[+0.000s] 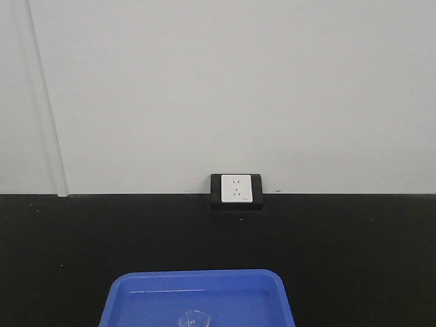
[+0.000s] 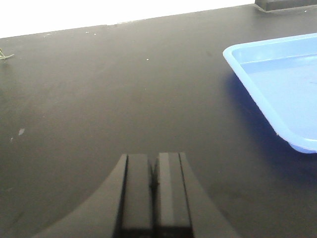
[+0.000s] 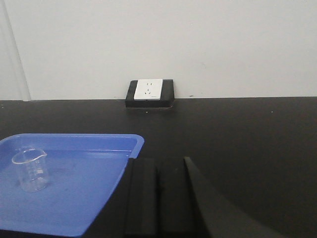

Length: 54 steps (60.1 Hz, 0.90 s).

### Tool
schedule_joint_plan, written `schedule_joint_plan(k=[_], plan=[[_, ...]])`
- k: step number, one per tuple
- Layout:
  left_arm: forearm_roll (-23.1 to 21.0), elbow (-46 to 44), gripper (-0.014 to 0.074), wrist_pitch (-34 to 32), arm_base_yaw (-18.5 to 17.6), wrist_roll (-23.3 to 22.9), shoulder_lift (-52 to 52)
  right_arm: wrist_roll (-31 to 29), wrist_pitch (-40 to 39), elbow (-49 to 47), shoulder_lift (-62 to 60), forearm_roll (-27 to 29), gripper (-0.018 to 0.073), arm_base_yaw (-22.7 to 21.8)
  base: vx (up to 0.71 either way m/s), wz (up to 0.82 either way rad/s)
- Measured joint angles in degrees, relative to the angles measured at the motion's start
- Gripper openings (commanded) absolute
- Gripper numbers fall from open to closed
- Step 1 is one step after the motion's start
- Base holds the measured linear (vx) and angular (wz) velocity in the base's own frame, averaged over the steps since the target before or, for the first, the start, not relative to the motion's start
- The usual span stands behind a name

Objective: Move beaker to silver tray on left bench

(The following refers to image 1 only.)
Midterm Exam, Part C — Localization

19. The clear glass beaker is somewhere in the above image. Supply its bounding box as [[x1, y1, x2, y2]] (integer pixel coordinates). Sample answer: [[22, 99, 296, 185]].
[[178, 310, 211, 327]]

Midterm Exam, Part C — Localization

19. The blue plastic tray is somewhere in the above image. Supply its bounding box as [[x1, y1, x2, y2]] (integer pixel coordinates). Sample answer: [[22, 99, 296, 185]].
[[99, 269, 295, 326]]

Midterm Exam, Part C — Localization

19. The black socket mounting box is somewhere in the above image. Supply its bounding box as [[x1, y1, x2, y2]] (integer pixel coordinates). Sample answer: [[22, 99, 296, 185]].
[[210, 174, 264, 211]]

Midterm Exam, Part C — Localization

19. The white wall power socket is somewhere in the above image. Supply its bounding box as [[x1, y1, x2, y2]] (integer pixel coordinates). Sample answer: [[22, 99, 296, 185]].
[[221, 174, 253, 203]]

